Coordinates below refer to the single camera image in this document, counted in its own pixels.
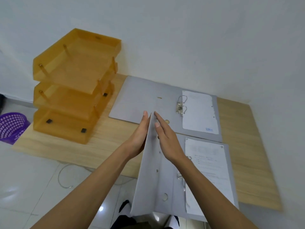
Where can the person's left hand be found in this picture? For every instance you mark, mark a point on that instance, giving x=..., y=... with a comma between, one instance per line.
x=137, y=140

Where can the person's right hand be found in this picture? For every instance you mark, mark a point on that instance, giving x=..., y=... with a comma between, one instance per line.
x=170, y=144

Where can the person's right thumb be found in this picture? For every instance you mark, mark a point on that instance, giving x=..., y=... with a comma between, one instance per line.
x=158, y=129

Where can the person's left fingers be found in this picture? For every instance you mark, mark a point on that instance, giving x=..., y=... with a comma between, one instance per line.
x=143, y=123

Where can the grey lever arch binder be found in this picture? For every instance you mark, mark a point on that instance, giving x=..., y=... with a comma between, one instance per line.
x=140, y=100
x=154, y=178

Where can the person's left forearm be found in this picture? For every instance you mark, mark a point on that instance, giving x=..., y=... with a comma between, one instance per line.
x=88, y=190

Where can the person's right forearm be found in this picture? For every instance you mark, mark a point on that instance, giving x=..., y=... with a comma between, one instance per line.
x=209, y=197

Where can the white printed paper sheet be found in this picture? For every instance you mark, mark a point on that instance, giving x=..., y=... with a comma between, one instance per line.
x=199, y=112
x=209, y=162

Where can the orange translucent tiered document tray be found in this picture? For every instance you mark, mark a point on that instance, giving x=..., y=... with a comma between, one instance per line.
x=73, y=78

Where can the person's right leg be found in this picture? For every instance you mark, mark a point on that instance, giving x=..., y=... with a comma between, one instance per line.
x=172, y=223

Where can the person's leg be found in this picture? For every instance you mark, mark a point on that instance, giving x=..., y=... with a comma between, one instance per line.
x=124, y=221
x=172, y=223

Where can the person's left leg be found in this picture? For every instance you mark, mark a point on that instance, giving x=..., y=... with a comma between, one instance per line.
x=124, y=221

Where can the purple plastic basket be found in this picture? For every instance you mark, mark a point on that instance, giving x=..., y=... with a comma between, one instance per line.
x=12, y=127

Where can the black object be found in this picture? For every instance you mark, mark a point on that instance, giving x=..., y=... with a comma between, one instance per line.
x=2, y=103

